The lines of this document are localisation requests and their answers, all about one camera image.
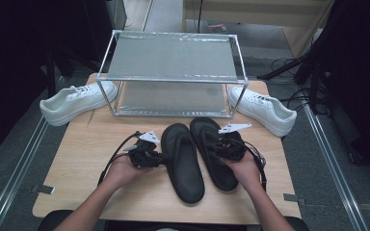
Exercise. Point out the metal shoe rack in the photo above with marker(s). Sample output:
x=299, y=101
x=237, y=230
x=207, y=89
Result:
x=173, y=57

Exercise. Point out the white sneaker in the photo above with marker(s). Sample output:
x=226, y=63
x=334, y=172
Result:
x=74, y=102
x=263, y=110

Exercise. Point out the person's left hand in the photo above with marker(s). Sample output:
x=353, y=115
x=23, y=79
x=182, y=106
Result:
x=122, y=171

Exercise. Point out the black tripod stand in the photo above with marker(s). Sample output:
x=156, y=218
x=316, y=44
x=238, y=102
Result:
x=282, y=69

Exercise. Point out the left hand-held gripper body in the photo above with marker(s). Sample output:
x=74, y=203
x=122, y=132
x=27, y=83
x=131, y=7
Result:
x=143, y=154

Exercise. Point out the wooden cabinet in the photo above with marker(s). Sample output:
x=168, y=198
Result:
x=257, y=12

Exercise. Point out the person's left leg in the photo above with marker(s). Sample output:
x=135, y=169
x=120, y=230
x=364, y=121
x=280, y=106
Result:
x=54, y=221

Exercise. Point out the person's right leg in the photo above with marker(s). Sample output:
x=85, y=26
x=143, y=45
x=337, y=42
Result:
x=300, y=224

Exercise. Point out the person's right hand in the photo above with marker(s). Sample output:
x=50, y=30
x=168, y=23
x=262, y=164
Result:
x=246, y=171

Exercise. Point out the grey tape strip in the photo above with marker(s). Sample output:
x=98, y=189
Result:
x=43, y=189
x=294, y=198

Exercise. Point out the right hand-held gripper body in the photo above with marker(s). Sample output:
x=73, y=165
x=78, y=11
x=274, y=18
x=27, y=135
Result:
x=234, y=149

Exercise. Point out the black slipper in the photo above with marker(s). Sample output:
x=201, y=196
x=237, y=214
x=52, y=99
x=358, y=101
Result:
x=183, y=166
x=218, y=170

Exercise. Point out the person's leg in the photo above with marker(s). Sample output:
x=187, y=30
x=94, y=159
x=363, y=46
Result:
x=54, y=221
x=300, y=224

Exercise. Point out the small red object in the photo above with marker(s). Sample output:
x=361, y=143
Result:
x=216, y=28

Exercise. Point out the black curtain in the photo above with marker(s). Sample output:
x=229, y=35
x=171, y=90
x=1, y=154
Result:
x=19, y=48
x=359, y=64

